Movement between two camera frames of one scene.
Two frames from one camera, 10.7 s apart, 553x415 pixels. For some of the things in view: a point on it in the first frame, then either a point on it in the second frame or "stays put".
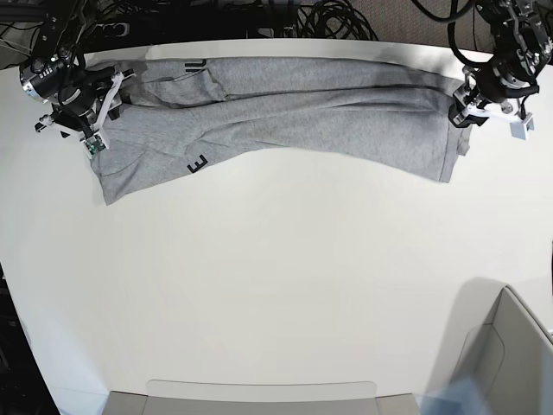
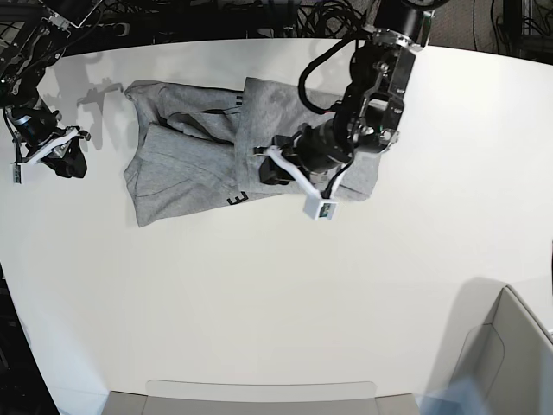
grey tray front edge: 249,397 stays put
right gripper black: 494,83 -> 319,148
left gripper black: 77,95 -> 32,124
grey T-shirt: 183,113 -> 191,152
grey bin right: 492,337 stays put
